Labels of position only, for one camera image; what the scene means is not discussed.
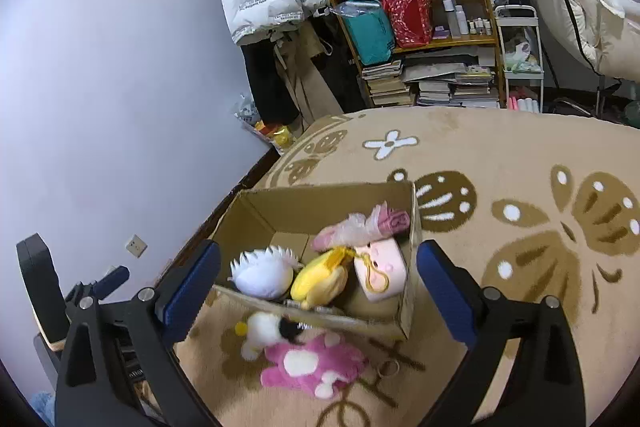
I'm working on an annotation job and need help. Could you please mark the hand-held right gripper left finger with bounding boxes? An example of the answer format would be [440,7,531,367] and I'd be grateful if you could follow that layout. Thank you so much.
[55,239,222,427]

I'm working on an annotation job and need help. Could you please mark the teal bag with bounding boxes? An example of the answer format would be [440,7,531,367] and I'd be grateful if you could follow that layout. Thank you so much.
[342,0,396,65]

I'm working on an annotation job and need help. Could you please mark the pale green bag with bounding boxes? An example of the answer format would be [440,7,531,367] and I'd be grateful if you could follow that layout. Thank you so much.
[502,38,543,74]

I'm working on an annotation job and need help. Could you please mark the yellow wooden shelf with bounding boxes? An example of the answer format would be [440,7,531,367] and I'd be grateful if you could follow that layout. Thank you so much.
[312,0,501,108]

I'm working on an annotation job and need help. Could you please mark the pink and white plush paw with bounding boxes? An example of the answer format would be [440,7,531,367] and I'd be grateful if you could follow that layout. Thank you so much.
[260,336,369,401]

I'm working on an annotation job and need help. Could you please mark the stack of papers and magazines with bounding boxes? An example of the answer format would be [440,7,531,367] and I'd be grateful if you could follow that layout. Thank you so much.
[402,47,501,108]

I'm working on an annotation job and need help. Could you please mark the white metal cart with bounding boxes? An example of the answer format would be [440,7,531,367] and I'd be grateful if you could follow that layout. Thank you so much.
[494,4,545,114]

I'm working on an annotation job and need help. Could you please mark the clear plastic bag of goods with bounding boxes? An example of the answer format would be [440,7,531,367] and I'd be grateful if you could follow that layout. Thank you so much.
[234,94,301,152]

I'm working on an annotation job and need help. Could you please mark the white and black plush toy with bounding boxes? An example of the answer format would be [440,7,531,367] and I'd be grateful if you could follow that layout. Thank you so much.
[235,311,301,362]

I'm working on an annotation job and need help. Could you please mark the pale spiky-haired plush doll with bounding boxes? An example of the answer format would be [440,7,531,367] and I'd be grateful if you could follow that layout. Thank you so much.
[228,246,303,299]

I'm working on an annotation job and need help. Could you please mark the pink swirl roll plush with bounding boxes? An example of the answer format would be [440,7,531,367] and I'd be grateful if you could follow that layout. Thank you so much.
[354,239,407,303]

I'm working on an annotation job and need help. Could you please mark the beige hanging trousers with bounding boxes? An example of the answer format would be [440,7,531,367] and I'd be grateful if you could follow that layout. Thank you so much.
[272,24,333,128]

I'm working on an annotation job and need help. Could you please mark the black hanging garment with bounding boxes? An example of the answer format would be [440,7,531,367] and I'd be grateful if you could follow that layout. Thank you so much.
[240,37,301,125]

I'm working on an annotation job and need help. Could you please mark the cardboard box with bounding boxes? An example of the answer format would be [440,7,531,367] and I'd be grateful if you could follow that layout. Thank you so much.
[209,181,423,342]

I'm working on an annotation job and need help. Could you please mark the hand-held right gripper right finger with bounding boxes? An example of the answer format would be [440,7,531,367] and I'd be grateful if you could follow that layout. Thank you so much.
[416,239,587,427]

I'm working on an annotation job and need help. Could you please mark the stack of books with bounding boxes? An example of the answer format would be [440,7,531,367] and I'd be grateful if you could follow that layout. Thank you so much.
[360,59,416,108]

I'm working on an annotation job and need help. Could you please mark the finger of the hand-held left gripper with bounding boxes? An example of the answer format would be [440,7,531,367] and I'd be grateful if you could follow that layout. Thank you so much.
[16,233,68,344]
[65,265,132,308]

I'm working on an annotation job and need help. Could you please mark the beige patterned blanket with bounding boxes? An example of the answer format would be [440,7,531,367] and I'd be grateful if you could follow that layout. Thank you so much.
[135,107,640,427]

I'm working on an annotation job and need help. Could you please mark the red patterned bag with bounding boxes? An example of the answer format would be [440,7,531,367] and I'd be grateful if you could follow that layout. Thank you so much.
[381,0,433,49]

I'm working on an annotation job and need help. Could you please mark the blue cloth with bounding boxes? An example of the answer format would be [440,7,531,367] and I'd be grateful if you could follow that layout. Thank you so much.
[29,391,57,427]

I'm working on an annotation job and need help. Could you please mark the row of cosmetic bottles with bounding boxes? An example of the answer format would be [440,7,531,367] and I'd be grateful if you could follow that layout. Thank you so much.
[442,0,496,38]

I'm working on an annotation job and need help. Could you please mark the yellow plush toy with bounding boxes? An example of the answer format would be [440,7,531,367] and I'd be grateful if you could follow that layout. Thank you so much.
[290,247,351,309]

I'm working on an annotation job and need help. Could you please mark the white wall socket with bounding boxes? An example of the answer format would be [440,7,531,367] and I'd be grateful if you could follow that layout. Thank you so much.
[125,234,148,258]

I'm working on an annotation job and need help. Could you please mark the pink package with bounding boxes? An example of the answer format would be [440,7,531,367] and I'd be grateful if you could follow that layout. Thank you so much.
[312,202,412,253]

